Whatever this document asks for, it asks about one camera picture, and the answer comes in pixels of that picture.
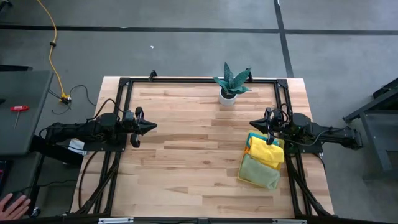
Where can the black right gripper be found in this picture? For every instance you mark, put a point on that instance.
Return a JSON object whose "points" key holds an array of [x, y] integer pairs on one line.
{"points": [[275, 124]]}

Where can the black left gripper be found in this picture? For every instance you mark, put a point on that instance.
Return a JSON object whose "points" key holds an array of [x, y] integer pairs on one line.
{"points": [[135, 124]]}

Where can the teal microfiber towel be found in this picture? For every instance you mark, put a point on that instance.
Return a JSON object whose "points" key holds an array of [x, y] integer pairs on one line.
{"points": [[255, 136]]}

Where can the yellow microfiber towel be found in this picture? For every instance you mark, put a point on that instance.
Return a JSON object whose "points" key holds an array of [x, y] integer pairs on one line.
{"points": [[265, 152]]}

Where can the light green microfiber towel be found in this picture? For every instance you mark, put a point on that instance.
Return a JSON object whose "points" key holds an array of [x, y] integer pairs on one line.
{"points": [[258, 174]]}

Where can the yellow translucent plastic bin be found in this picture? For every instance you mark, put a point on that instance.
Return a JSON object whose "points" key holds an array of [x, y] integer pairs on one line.
{"points": [[241, 177]]}

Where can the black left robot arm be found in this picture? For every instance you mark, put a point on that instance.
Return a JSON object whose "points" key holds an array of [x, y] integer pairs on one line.
{"points": [[84, 129]]}

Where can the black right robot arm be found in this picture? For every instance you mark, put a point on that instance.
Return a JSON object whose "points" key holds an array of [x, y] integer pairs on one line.
{"points": [[323, 133]]}

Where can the white plant pot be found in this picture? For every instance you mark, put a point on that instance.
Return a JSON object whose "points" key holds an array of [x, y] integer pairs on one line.
{"points": [[227, 100]]}

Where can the green snake plant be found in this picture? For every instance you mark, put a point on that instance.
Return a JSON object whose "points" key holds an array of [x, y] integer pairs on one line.
{"points": [[231, 82]]}

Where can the white box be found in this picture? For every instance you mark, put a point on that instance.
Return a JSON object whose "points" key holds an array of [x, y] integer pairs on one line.
{"points": [[76, 144]]}

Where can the grey metal stand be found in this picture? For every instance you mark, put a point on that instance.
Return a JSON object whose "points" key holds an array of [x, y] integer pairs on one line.
{"points": [[373, 137]]}

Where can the grey side table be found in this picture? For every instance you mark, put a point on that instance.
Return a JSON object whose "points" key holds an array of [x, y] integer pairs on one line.
{"points": [[28, 124]]}

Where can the person's hand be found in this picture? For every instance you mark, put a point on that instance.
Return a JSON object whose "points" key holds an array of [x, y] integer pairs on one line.
{"points": [[12, 208]]}

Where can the black aluminium frame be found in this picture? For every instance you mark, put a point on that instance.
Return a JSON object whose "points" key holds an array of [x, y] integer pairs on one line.
{"points": [[143, 80]]}

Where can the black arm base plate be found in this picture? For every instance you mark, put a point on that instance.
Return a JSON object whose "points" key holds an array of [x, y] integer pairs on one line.
{"points": [[99, 147], [311, 148]]}

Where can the silver bracket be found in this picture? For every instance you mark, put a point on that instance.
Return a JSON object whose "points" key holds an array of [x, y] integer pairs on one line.
{"points": [[115, 220], [289, 221]]}

